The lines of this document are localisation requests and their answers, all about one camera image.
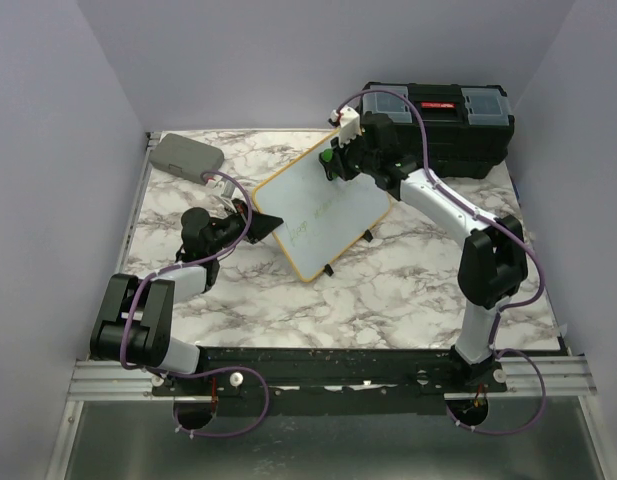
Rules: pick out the yellow framed whiteboard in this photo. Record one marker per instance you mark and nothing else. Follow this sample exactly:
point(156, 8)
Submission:
point(321, 218)

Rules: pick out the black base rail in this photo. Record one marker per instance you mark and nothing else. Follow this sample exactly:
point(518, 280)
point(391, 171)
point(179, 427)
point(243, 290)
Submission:
point(330, 382)

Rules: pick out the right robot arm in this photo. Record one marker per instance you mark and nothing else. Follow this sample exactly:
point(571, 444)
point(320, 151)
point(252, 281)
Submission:
point(493, 263)

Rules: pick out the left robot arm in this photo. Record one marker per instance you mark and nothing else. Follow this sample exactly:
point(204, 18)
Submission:
point(134, 322)

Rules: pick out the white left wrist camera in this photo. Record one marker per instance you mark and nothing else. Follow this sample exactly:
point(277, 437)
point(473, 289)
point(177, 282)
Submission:
point(222, 190)

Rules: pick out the green whiteboard eraser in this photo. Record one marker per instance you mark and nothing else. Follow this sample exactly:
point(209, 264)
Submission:
point(326, 156)

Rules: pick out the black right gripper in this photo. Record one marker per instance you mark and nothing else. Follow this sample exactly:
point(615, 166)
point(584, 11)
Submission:
point(338, 162)

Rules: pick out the black plastic toolbox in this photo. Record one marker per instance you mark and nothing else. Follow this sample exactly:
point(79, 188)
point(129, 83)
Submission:
point(468, 128)

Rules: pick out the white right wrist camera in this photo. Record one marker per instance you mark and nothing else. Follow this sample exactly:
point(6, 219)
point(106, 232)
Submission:
point(347, 121)

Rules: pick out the aluminium frame rail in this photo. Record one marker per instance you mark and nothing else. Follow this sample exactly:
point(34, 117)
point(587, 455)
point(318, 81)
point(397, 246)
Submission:
point(102, 381)

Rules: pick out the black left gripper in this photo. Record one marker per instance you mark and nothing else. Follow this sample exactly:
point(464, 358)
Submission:
point(261, 225)

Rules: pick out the grey plastic case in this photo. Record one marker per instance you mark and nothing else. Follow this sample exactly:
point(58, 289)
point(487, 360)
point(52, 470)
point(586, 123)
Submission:
point(186, 158)

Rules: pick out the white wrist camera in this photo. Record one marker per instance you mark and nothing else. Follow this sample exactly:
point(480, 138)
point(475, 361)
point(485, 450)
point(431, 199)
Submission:
point(347, 121)
point(222, 190)

